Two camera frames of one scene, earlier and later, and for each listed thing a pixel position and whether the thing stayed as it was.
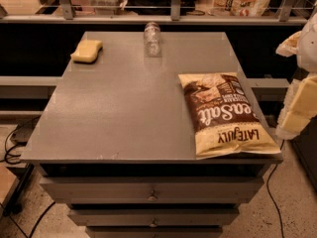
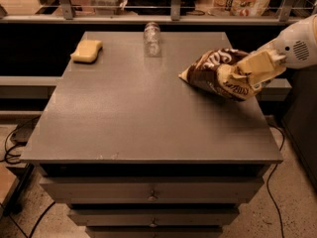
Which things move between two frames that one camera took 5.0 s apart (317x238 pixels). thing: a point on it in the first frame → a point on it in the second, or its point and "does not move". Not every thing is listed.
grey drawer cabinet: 117,143 does not move
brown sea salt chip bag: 223,117 → 217,69
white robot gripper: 308,47 → 291,48
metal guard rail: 286,16 does not move
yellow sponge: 86,52 does not move
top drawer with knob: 152,189 does not move
